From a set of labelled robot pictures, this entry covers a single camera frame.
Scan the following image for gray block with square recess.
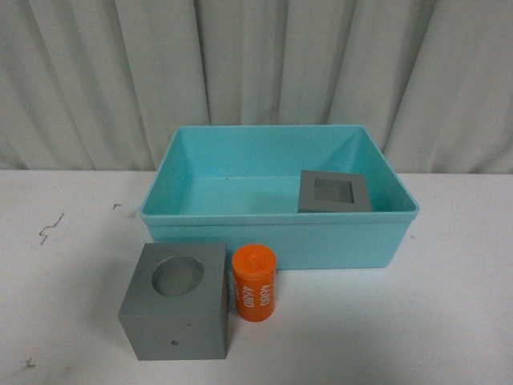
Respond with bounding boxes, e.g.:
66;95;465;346
297;170;372;213

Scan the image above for orange cylinder marked 4680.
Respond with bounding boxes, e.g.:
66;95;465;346
232;244;277;322

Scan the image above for gray block with round recess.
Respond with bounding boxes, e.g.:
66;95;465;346
119;243;228;361

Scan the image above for light blue plastic box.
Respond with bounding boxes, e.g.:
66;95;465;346
140;125;419;270

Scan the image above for white pleated curtain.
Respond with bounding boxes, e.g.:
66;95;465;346
1;1;512;173

